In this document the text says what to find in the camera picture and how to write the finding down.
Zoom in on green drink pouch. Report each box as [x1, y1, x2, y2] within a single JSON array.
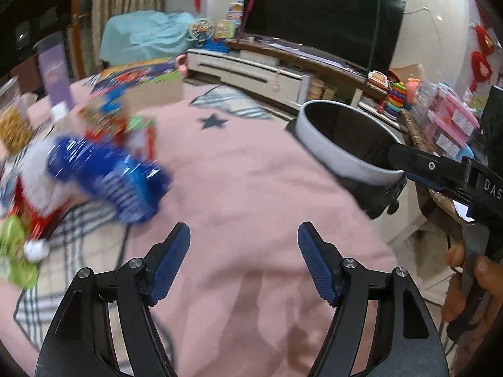
[[1, 215, 39, 289]]

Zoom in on red snack bag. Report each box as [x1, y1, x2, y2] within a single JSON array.
[[8, 178, 73, 241]]

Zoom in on white foam fruit net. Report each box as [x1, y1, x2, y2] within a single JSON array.
[[19, 138, 80, 217]]

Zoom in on blue snack wrapper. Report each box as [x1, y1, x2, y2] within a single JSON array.
[[47, 136, 173, 225]]

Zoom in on white round trash bin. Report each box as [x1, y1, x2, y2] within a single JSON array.
[[286, 100, 407, 220]]

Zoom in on person's right hand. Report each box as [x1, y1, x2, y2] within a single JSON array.
[[440, 241, 503, 362]]

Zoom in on pink plastic storage boxes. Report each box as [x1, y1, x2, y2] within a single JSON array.
[[412, 81, 479, 159]]

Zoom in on black flat television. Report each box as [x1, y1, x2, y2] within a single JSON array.
[[244, 0, 407, 72]]

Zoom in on white tv cabinet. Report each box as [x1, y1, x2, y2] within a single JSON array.
[[187, 39, 387, 115]]

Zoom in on clear jar of snacks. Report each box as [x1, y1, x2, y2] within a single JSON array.
[[0, 76, 34, 155]]

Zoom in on pink blanket with plaid hearts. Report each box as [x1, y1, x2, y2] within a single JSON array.
[[1, 85, 396, 376]]

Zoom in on colourful picture book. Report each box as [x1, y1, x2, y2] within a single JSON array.
[[90, 58, 183, 107]]

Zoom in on purple thermos bottle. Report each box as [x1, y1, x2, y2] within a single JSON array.
[[35, 32, 75, 110]]

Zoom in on pink kettlebell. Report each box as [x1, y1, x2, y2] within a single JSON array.
[[175, 54, 188, 78]]

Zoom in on toy ferris wheel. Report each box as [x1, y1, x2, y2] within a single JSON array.
[[187, 18, 215, 46]]

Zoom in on teal cloth covered chair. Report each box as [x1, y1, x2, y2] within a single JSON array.
[[96, 10, 196, 66]]

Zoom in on rainbow ring stacker toy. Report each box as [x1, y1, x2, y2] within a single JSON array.
[[383, 82, 407, 118]]

